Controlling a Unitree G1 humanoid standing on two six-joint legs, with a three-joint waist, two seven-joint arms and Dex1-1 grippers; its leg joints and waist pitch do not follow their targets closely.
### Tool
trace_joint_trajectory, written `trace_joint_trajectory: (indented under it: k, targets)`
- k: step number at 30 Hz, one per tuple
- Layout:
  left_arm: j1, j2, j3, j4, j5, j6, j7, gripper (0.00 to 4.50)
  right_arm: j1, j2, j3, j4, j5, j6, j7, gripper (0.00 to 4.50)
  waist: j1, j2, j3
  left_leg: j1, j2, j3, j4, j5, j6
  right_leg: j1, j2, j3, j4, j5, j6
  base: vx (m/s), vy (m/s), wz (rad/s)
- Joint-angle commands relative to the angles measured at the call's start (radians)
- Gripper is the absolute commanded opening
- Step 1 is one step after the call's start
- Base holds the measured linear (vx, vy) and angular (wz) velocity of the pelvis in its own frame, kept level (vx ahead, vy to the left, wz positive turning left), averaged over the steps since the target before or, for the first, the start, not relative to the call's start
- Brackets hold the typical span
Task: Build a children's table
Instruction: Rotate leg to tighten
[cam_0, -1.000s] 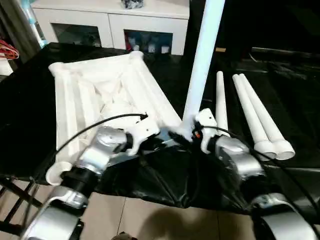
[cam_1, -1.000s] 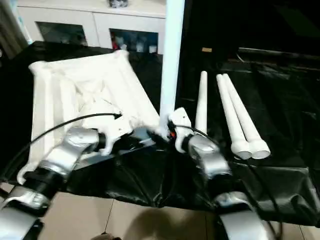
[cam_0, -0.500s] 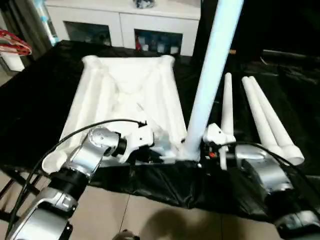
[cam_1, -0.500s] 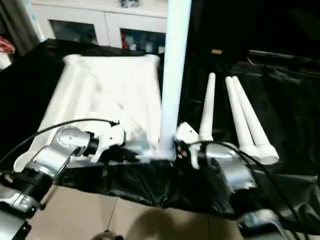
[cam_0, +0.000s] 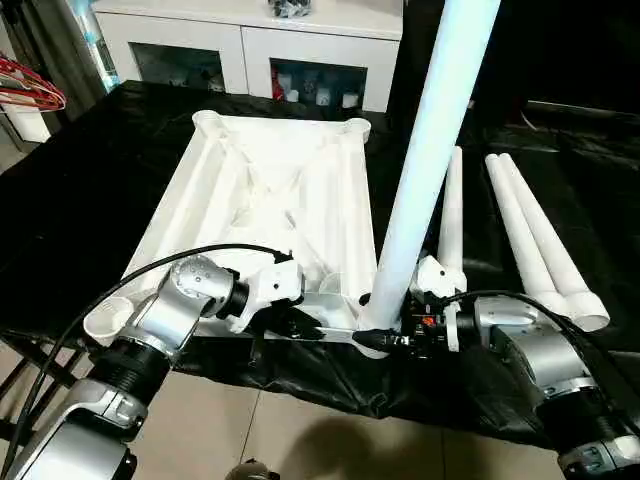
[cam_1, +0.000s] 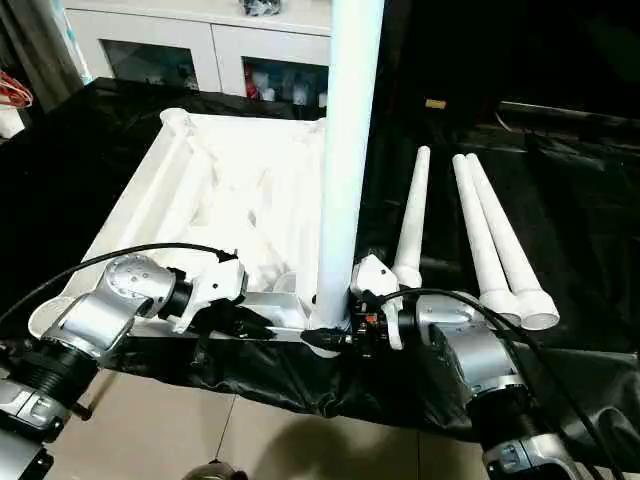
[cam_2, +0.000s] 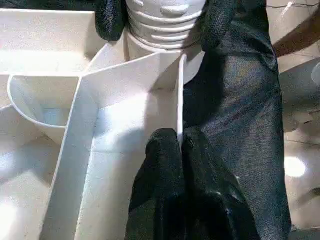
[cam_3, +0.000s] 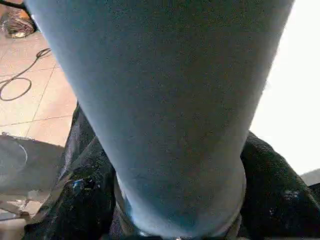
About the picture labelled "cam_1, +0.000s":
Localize white plastic table leg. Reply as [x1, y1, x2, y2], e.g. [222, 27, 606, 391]
[392, 146, 432, 290]
[309, 0, 386, 334]
[451, 153, 524, 326]
[463, 153, 561, 332]

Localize white plastic table top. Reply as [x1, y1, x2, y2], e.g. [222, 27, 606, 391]
[28, 107, 361, 359]

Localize grey rounded object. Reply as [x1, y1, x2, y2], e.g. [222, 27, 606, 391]
[187, 460, 249, 480]

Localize black glossy mat cloth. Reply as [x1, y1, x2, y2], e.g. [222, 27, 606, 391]
[0, 74, 640, 451]

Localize white glass door cabinet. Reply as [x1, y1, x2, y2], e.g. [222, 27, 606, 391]
[64, 0, 334, 109]

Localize dark patterned bundle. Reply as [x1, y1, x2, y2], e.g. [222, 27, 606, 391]
[239, 0, 284, 16]

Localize grey curtain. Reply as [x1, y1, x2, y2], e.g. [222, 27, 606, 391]
[0, 0, 86, 114]

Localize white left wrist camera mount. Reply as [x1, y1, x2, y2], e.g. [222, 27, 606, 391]
[169, 257, 249, 334]

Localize red wire hangers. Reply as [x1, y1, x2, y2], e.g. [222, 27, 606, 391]
[0, 69, 34, 109]

